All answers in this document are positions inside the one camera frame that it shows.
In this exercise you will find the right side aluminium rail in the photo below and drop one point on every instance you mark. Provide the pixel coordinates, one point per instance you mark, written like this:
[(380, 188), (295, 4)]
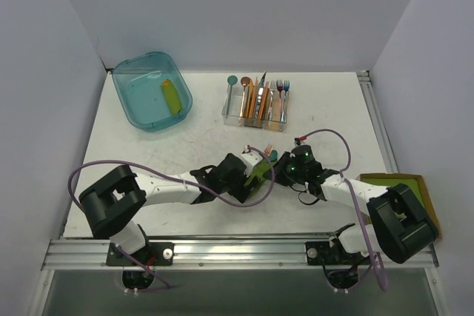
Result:
[(385, 147)]

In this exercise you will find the teal spoon in organizer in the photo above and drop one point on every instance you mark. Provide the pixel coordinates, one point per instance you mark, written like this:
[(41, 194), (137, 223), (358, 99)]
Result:
[(232, 81)]

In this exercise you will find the black knife in organizer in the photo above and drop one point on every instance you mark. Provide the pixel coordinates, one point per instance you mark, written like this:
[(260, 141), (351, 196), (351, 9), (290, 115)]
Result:
[(262, 92)]

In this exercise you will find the copper fork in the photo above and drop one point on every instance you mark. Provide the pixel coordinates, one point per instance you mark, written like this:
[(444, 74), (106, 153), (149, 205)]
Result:
[(268, 150)]

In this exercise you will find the teal spoon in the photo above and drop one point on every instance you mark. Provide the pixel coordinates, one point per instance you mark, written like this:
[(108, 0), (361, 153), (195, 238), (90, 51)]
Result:
[(232, 81), (273, 156)]

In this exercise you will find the teal plastic bin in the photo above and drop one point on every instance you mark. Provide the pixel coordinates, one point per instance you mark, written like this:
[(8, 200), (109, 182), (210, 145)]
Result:
[(138, 85)]

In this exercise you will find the green napkin stack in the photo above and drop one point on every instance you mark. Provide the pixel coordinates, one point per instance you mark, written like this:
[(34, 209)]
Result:
[(402, 195)]

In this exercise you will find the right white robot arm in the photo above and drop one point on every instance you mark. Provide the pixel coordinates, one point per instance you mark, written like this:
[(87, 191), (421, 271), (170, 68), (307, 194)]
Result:
[(399, 226)]

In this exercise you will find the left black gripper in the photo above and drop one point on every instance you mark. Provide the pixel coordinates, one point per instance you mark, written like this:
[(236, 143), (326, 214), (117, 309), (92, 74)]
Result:
[(244, 186)]

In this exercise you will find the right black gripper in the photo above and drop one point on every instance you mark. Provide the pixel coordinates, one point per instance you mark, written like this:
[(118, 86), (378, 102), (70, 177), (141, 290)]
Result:
[(283, 174)]

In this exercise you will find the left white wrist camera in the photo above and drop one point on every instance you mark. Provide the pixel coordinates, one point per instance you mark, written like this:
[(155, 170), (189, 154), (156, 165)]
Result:
[(250, 159)]

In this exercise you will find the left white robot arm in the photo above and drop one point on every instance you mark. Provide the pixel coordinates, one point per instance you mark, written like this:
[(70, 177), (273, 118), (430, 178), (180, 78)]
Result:
[(111, 203)]

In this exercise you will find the copper spoon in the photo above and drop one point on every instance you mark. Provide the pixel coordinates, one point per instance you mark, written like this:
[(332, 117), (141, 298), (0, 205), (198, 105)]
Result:
[(245, 82)]

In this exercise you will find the aluminium frame rail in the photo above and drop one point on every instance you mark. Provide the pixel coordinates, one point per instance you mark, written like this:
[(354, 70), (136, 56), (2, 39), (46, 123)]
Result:
[(192, 253)]

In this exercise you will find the clear cutlery organizer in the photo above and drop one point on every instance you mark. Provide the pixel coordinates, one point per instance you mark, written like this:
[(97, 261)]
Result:
[(267, 119)]

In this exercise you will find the cardboard napkin tray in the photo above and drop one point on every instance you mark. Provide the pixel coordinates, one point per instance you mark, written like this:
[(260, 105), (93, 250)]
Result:
[(426, 190)]

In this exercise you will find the blue iridescent fork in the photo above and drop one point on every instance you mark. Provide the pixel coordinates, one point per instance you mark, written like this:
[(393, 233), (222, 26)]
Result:
[(286, 89)]

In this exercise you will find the green paper napkin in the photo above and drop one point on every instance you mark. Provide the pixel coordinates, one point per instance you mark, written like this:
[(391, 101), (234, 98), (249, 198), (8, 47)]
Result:
[(260, 174)]

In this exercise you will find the rolled green napkin bundle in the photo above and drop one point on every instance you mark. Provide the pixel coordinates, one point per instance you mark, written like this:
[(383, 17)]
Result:
[(171, 97)]

